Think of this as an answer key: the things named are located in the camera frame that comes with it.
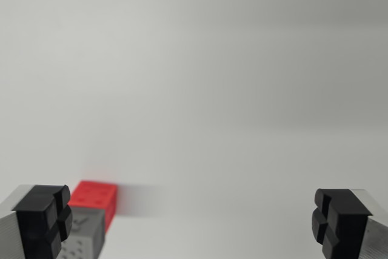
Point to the black-padded silver gripper right finger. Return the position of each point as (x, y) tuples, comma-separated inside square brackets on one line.
[(342, 219)]

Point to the black-padded silver gripper left finger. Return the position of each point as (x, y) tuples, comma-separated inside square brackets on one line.
[(36, 219)]

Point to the red plastic cube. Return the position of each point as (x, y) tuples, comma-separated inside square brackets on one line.
[(94, 195)]

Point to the grey plastic cube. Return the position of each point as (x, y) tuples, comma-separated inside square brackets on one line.
[(86, 231)]

